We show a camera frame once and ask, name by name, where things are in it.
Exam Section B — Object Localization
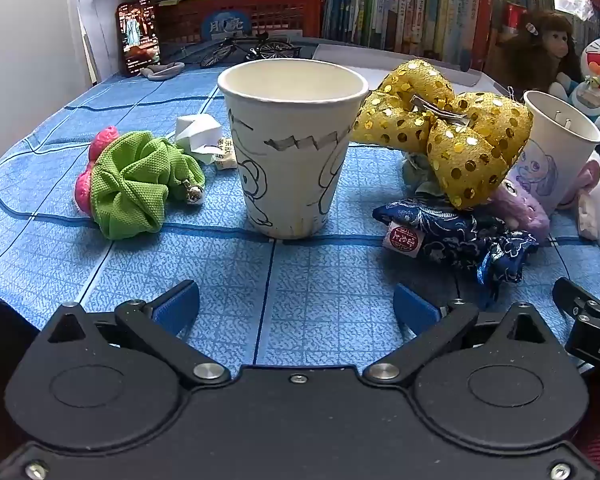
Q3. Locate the white cardboard box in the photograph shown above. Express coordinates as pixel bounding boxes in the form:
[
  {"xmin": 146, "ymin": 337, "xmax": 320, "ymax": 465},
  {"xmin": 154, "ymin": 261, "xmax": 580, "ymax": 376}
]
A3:
[{"xmin": 312, "ymin": 43, "xmax": 482, "ymax": 87}]

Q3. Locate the brown haired doll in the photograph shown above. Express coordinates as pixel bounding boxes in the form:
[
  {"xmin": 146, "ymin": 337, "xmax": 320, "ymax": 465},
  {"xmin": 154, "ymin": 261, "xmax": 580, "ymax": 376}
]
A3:
[{"xmin": 495, "ymin": 10, "xmax": 583, "ymax": 98}]

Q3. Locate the smartphone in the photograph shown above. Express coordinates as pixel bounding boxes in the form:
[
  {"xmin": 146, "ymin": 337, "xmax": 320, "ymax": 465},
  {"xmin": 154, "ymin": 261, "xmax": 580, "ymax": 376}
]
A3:
[{"xmin": 116, "ymin": 0, "xmax": 162, "ymax": 78}]

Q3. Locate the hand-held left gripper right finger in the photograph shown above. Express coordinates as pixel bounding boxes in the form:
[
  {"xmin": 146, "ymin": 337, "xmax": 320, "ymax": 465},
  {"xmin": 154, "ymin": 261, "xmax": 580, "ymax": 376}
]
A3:
[{"xmin": 362, "ymin": 282, "xmax": 556, "ymax": 388}]

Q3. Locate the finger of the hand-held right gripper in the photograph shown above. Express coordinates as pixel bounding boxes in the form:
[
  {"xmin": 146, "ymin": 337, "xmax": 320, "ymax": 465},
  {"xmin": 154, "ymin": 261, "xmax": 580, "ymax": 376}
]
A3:
[{"xmin": 552, "ymin": 277, "xmax": 600, "ymax": 326}]

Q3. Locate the clear plastic bag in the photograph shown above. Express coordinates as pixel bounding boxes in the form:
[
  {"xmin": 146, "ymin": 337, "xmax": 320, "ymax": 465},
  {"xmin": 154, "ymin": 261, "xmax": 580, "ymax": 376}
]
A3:
[{"xmin": 555, "ymin": 0, "xmax": 596, "ymax": 22}]

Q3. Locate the white paper sheet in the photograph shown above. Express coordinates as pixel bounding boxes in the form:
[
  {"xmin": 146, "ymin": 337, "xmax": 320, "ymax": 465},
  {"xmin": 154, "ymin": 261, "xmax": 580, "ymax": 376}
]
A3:
[{"xmin": 77, "ymin": 0, "xmax": 153, "ymax": 85}]

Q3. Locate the grey carabiner strap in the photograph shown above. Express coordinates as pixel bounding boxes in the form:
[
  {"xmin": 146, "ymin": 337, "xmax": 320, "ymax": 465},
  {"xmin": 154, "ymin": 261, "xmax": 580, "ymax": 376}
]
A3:
[{"xmin": 140, "ymin": 61, "xmax": 186, "ymax": 82}]

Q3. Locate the red can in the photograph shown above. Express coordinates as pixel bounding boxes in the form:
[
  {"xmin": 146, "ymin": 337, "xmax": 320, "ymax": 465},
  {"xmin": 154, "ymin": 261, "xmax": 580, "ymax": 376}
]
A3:
[{"xmin": 502, "ymin": 2, "xmax": 528, "ymax": 41}]

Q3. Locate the blue checked tablecloth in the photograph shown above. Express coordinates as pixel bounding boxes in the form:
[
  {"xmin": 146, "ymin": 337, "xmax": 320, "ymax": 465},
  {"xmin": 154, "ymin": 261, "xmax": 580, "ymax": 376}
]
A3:
[{"xmin": 0, "ymin": 37, "xmax": 600, "ymax": 386}]

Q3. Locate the mint floral scrunchie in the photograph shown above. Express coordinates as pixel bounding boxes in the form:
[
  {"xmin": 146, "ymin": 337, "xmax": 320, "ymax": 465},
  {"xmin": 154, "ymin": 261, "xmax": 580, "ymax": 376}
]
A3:
[{"xmin": 402, "ymin": 152, "xmax": 451, "ymax": 197}]

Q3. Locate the white candy wrapper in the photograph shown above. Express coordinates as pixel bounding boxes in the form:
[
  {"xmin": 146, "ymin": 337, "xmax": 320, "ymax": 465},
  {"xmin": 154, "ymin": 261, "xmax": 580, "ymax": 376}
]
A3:
[{"xmin": 214, "ymin": 137, "xmax": 238, "ymax": 171}]

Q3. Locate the pink white sock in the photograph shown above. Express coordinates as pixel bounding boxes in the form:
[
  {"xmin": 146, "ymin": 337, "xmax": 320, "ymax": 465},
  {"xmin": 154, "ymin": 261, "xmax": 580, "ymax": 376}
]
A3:
[{"xmin": 560, "ymin": 160, "xmax": 600, "ymax": 209}]

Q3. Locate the green pink scrunchie with bell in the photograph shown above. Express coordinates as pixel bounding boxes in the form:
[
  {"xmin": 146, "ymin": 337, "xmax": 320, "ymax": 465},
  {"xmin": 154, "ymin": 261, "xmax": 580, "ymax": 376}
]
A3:
[{"xmin": 75, "ymin": 126, "xmax": 206, "ymax": 241}]

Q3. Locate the large red plastic basket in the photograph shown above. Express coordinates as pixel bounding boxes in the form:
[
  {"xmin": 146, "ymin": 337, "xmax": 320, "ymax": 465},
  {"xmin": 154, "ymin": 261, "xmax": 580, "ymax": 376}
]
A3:
[{"xmin": 155, "ymin": 0, "xmax": 327, "ymax": 57}]

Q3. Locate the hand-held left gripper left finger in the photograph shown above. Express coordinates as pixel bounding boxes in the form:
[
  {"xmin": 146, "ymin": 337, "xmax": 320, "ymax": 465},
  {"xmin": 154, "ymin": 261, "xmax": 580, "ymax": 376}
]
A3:
[{"xmin": 40, "ymin": 280, "xmax": 232, "ymax": 388}]

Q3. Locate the gold sequin bow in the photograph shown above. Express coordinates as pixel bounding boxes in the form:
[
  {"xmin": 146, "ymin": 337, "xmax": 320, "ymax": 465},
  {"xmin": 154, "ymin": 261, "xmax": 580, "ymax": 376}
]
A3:
[{"xmin": 352, "ymin": 59, "xmax": 535, "ymax": 211}]

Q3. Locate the blue brocade bow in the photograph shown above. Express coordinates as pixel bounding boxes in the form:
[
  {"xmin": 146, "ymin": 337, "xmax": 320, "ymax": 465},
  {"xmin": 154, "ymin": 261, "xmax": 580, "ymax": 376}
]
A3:
[{"xmin": 372, "ymin": 199, "xmax": 540, "ymax": 291}]

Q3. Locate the small paper cup purple drawing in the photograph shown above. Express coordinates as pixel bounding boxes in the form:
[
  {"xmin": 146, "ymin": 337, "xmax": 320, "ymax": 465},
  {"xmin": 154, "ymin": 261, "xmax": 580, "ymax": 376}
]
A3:
[{"xmin": 505, "ymin": 90, "xmax": 600, "ymax": 211}]

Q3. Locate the purple plush toy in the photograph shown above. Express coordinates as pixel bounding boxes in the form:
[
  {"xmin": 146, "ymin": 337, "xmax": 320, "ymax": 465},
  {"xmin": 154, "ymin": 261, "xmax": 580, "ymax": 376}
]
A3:
[{"xmin": 490, "ymin": 180, "xmax": 552, "ymax": 242}]

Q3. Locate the white folded paper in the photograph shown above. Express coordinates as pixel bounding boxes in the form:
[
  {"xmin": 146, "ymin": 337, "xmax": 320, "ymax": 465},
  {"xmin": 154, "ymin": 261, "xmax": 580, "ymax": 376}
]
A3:
[{"xmin": 174, "ymin": 114, "xmax": 226, "ymax": 165}]

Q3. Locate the large paper cup outline drawing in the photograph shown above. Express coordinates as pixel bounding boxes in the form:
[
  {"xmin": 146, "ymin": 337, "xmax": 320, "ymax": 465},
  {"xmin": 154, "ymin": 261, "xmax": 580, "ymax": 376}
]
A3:
[{"xmin": 217, "ymin": 58, "xmax": 370, "ymax": 240}]

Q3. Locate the miniature black bicycle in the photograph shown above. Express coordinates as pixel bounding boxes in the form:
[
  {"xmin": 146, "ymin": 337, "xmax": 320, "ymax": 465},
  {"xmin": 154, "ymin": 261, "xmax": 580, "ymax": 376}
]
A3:
[{"xmin": 200, "ymin": 31, "xmax": 303, "ymax": 68}]

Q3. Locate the row of upright books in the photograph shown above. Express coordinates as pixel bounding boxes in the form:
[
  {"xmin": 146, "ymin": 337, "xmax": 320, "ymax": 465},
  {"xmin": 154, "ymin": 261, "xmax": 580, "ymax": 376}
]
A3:
[{"xmin": 322, "ymin": 0, "xmax": 556, "ymax": 68}]

